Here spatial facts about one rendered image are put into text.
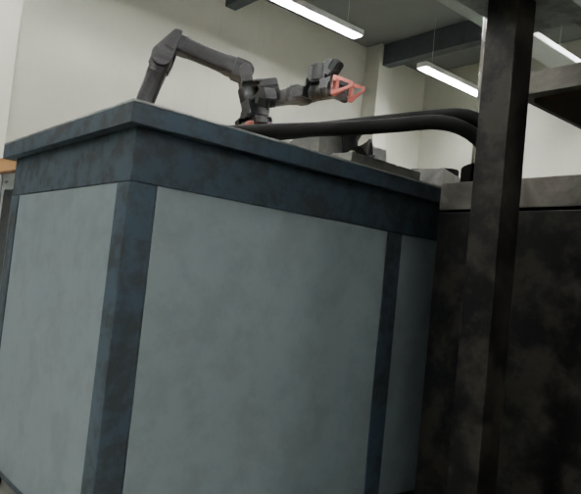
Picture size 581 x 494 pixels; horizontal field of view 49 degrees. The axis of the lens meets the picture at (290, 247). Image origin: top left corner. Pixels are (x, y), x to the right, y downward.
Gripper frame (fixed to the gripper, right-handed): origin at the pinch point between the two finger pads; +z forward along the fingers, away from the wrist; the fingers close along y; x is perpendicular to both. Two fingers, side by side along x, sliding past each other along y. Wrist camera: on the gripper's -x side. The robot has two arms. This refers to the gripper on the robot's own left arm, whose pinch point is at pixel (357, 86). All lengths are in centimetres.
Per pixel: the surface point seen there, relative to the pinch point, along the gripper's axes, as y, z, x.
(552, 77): -28, 77, 16
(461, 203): -37, 64, 44
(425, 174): 1.3, 29.1, 29.6
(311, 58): 481, -501, -244
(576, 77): -29, 82, 16
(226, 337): -81, 44, 76
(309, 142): -40, 20, 29
